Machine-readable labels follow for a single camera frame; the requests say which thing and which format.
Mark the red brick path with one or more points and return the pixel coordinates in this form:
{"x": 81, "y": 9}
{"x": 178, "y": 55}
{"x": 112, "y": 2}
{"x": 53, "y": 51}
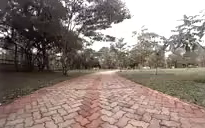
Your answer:
{"x": 100, "y": 103}

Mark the distant row of trees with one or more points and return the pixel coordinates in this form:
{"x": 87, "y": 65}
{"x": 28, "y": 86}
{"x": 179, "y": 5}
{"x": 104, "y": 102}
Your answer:
{"x": 150, "y": 50}

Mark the row of dark trees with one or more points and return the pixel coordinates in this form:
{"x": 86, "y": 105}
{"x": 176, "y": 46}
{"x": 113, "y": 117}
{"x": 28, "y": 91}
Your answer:
{"x": 40, "y": 26}

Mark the open grass field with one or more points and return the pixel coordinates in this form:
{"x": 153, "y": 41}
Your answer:
{"x": 176, "y": 83}

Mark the shaded grass strip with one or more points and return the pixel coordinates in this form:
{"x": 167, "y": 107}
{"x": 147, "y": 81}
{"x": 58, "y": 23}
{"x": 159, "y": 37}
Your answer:
{"x": 23, "y": 83}

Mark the fence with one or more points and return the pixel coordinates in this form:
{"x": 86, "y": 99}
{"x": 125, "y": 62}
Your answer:
{"x": 1, "y": 58}

